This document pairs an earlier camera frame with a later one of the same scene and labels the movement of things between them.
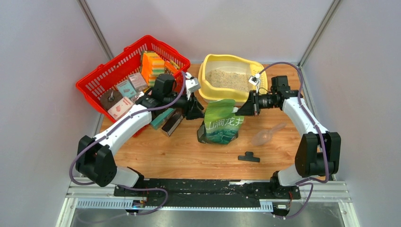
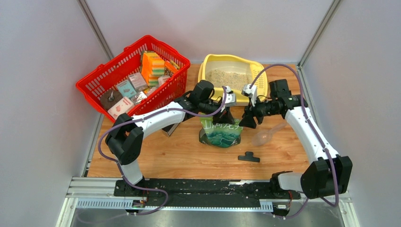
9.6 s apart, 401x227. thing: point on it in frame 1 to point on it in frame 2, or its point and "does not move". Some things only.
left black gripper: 192,109 to 224,117
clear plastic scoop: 262,136 does not move
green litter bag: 220,126 does not move
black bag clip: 248,156 does not move
